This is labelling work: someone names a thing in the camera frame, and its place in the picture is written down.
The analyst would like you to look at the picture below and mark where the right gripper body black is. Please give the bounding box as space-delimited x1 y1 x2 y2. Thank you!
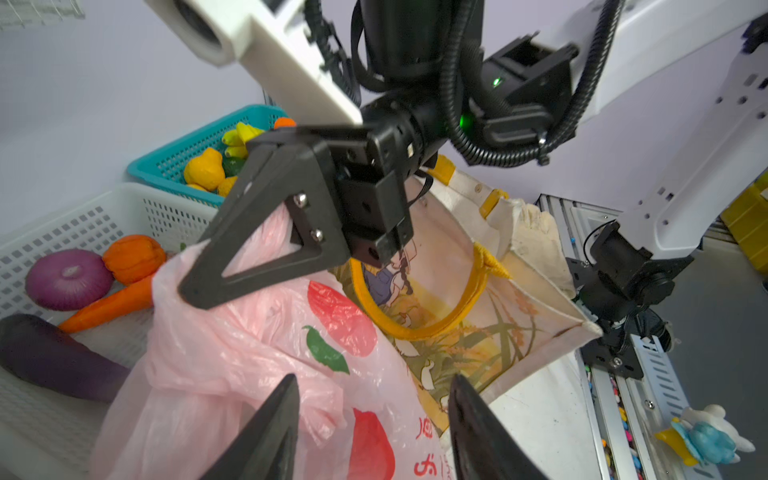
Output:
281 89 448 268

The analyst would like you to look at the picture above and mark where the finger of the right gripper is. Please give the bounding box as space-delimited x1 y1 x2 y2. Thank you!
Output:
178 128 351 309

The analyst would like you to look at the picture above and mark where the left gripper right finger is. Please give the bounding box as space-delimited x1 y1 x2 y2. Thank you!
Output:
448 374 546 479

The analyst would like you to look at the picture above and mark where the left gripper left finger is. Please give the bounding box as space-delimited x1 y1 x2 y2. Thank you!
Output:
202 374 300 480

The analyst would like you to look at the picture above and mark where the pink plastic grocery bag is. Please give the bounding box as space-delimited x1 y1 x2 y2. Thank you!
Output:
89 244 451 479

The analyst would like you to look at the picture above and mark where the white canvas tote bag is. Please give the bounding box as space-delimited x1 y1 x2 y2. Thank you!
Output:
335 157 601 479

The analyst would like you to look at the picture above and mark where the orange fruit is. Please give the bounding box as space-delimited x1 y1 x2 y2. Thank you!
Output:
273 117 297 129

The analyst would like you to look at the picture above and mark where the banana bunch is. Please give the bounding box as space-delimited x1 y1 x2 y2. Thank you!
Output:
221 122 264 159

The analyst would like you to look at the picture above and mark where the yellow pear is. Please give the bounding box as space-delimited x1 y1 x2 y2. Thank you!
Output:
183 148 226 192

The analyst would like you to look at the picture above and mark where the teal plastic fruit basket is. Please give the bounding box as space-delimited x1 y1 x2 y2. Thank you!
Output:
127 104 286 208

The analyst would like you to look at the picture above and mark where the small orange vegetable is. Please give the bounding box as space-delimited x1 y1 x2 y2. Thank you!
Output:
102 235 167 285

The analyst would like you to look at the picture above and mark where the orange carrot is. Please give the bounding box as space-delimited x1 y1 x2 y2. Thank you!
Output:
58 275 154 334

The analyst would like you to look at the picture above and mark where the blue white toy figure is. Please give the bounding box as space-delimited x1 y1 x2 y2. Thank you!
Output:
654 404 756 467

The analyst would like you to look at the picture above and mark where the purple onion top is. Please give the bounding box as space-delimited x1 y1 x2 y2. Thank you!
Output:
25 249 114 311

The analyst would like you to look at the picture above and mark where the dark eggplant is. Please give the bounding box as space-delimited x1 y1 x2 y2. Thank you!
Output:
1 314 130 403

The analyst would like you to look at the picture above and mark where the white wire wall basket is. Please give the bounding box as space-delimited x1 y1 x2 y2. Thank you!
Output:
0 0 85 31

